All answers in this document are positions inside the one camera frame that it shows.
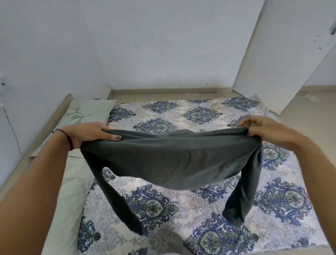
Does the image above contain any person's left hand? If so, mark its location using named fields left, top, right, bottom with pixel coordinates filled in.
left=65, top=122, right=122, bottom=149

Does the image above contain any white wall socket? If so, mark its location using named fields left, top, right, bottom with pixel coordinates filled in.
left=0, top=73, right=8, bottom=108

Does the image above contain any wooden bed frame rail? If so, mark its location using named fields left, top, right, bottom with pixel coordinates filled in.
left=0, top=94, right=73, bottom=201

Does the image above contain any person's right forearm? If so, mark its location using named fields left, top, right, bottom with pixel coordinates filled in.
left=293, top=135, right=336, bottom=253

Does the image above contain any black wrist band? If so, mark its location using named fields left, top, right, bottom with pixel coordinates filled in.
left=54, top=129, right=73, bottom=151

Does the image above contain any pale green leaf-print pillow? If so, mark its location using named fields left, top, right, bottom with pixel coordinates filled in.
left=31, top=98, right=117, bottom=159

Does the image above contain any dark grey long-sleeved garment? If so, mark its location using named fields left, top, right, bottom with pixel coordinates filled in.
left=80, top=126, right=263, bottom=236

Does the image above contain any pale green mattress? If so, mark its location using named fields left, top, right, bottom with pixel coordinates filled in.
left=41, top=155, right=94, bottom=255

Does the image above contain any white door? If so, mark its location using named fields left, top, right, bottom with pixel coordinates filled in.
left=233, top=0, right=336, bottom=115

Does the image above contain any person's left forearm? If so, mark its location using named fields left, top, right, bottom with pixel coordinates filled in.
left=0, top=130, right=71, bottom=255

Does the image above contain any person's right hand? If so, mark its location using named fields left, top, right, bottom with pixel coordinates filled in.
left=237, top=116, right=306, bottom=151

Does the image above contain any blue floral patterned bedsheet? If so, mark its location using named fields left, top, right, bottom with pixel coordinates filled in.
left=77, top=96, right=330, bottom=255

